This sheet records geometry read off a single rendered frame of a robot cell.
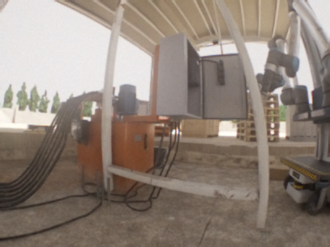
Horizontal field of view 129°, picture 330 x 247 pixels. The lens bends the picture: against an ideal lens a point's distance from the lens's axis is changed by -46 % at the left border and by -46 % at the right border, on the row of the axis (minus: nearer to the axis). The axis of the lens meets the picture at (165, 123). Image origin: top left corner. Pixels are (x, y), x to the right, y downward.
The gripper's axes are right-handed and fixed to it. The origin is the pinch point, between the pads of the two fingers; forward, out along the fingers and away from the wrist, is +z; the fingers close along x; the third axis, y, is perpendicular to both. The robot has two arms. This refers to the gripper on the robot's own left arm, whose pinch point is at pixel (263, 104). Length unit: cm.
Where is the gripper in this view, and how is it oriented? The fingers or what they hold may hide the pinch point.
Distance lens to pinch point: 96.5
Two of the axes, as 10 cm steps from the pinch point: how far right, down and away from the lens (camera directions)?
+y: -7.9, -4.1, 4.5
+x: -5.2, 0.6, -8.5
